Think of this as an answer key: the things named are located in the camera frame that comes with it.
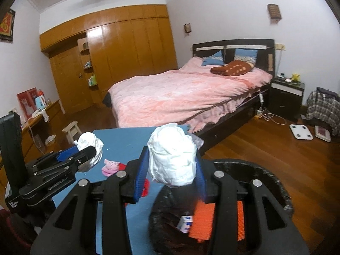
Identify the pink sock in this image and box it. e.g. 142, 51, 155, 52
101, 159, 120, 177

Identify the red cloth piece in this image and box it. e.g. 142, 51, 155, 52
119, 160, 150, 204

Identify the orange foam net sleeve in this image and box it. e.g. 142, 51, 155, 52
189, 200, 215, 242

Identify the white blue medicine box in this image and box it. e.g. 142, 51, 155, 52
176, 215, 193, 233

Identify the black lined trash bin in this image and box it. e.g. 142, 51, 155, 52
149, 159, 308, 254

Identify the small white wooden stool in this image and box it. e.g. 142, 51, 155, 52
62, 121, 82, 145

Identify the wooden side dresser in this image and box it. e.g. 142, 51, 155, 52
0, 99, 64, 192

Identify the blue table cloth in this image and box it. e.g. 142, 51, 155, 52
50, 124, 205, 255

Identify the red framed picture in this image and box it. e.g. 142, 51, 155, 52
17, 88, 37, 120

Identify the wooden wardrobe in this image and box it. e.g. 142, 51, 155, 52
40, 5, 177, 114

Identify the white bathroom scale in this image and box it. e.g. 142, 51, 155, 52
289, 124, 313, 140

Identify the plaid cloth on chair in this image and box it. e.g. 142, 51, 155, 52
306, 88, 339, 136

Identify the black white nightstand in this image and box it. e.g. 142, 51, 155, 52
269, 76, 305, 122

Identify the yellow plush toy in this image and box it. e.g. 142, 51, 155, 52
290, 73, 300, 84

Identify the bed with pink duvet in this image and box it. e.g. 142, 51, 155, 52
103, 39, 275, 151

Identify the left blue pillow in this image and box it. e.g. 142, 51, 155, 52
201, 51, 224, 66

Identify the blue pillow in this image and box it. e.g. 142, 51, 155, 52
234, 48, 258, 65
201, 51, 224, 66

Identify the brown dotted pillow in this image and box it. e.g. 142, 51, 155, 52
210, 60, 254, 76

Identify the right blue pillow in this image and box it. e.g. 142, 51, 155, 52
234, 48, 258, 65

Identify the white charger cable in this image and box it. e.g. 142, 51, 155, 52
255, 90, 288, 126

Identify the left wall lamp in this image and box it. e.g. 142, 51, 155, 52
183, 23, 192, 34

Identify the wall lamp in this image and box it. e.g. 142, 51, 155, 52
183, 23, 192, 34
267, 3, 282, 21

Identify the right wall lamp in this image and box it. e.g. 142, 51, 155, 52
267, 3, 282, 21

